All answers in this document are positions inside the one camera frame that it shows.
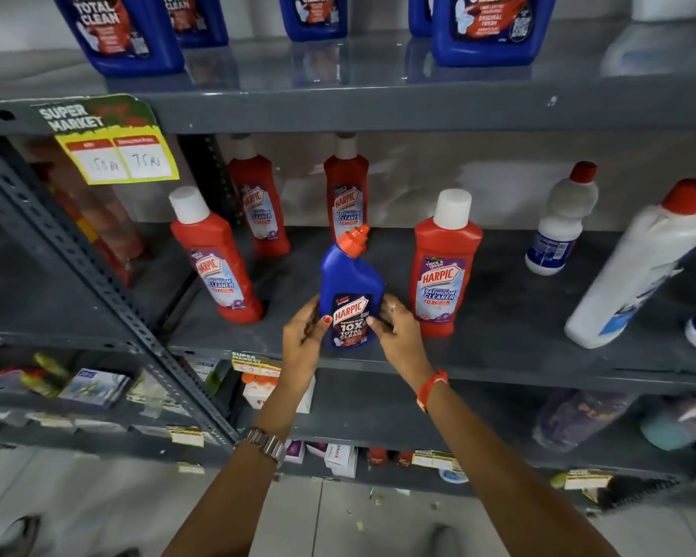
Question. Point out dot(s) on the person's left hand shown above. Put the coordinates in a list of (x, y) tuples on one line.
[(299, 348)]

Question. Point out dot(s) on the person's right hand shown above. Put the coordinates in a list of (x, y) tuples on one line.
[(403, 345)]

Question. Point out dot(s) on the person's right thumb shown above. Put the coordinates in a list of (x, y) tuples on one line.
[(378, 324)]

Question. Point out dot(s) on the person's left thumb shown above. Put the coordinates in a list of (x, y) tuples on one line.
[(322, 329)]

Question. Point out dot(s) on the blue toilet cleaner bottle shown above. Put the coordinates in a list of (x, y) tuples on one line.
[(351, 278)]

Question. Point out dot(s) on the person's right forearm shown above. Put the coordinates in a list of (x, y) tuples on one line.
[(510, 487)]

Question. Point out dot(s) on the person's left forearm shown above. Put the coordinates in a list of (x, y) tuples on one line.
[(238, 493)]

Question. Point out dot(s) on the small yellow price tag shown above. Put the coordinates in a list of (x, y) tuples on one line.
[(583, 479), (255, 364), (435, 460), (187, 437)]

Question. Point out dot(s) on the orange wristband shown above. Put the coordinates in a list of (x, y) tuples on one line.
[(429, 388)]

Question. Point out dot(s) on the red bathroom cleaner bottle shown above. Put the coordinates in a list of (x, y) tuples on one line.
[(346, 191), (217, 266), (260, 202), (444, 272)]

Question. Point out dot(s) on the white and orange box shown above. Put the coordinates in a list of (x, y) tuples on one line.
[(261, 393)]

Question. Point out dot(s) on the white and green packet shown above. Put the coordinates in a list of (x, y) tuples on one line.
[(206, 370)]

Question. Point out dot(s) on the purple small box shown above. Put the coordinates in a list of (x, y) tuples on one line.
[(294, 451)]

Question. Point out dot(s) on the silver metal wristwatch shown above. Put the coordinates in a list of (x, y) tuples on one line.
[(262, 442)]

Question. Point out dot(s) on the white cardboard box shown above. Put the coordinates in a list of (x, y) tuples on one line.
[(341, 459)]

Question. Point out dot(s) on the small white bottle, red cap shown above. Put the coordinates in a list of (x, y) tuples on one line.
[(560, 226)]

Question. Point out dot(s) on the purple plastic pouch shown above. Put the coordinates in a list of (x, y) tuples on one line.
[(580, 420)]

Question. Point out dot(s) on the person's right shoe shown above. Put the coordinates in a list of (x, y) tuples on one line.
[(444, 542)]

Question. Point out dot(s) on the person's shoe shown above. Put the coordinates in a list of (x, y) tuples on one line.
[(444, 542), (17, 536)]

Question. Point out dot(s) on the white and blue packet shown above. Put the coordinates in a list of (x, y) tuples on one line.
[(93, 387)]

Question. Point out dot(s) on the orange plastic packet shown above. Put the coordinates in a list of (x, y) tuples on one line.
[(98, 220)]

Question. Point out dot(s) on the grey metal shelf rack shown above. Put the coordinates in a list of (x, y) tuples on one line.
[(499, 104), (52, 307)]

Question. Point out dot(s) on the large white bottle, red cap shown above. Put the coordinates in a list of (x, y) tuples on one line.
[(638, 266)]

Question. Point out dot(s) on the yellow and green price tag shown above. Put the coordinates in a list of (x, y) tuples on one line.
[(113, 144)]

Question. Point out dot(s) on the red and yellow packet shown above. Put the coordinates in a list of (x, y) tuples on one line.
[(20, 379)]

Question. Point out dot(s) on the teal plastic pouch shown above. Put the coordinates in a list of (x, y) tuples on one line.
[(673, 426)]

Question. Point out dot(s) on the large blue cleaner jug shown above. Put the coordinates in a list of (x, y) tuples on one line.
[(490, 26), (420, 14), (116, 28), (313, 14), (194, 17)]

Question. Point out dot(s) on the person's left shoe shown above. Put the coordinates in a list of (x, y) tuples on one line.
[(17, 536)]

